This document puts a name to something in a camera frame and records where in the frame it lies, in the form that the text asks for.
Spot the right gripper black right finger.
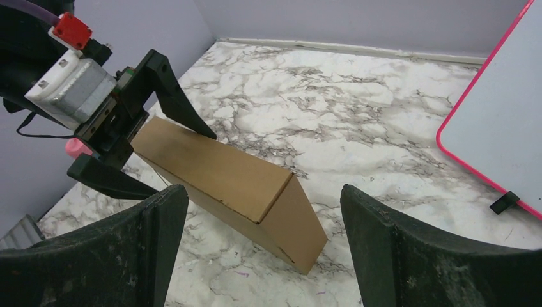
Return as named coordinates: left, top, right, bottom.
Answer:
left=340, top=184, right=541, bottom=306

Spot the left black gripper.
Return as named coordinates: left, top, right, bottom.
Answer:
left=1, top=1, right=217, bottom=200

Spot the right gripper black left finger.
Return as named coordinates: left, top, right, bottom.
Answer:
left=1, top=185, right=189, bottom=306

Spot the brown cardboard box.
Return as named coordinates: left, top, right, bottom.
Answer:
left=132, top=117, right=327, bottom=274

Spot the pink capped small bottle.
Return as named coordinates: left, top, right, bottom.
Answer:
left=65, top=138, right=93, bottom=159

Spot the pink framed whiteboard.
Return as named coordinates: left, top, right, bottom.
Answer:
left=436, top=1, right=541, bottom=217

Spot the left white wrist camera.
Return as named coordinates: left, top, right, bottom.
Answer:
left=24, top=49, right=116, bottom=131

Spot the aluminium frame rail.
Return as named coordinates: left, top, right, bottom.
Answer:
left=1, top=214, right=45, bottom=250

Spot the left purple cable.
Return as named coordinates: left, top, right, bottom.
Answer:
left=8, top=0, right=62, bottom=27

